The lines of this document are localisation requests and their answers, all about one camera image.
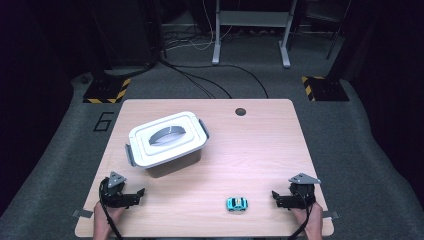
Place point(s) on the black stand with striped base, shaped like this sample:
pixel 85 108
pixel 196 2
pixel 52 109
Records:
pixel 105 90
pixel 328 89

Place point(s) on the white bin lid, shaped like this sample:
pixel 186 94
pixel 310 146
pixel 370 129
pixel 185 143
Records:
pixel 186 146

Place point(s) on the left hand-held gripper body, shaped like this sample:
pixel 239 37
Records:
pixel 115 196

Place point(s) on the small blue toy car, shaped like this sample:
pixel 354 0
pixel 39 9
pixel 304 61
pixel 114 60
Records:
pixel 237 204

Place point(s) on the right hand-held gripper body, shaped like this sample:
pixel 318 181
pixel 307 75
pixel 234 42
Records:
pixel 301 195

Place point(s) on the clear brown plastic storage box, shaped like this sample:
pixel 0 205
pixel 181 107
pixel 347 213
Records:
pixel 173 166

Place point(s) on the dark equipment cabinet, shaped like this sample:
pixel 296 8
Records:
pixel 130 33

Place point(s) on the person's left hand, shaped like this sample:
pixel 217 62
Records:
pixel 103 216

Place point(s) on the person's right hand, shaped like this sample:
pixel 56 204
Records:
pixel 313 216

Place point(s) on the white metal desk frame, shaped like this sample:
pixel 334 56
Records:
pixel 216 50

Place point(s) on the grey metal table bracket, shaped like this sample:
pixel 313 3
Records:
pixel 331 215
pixel 82 213

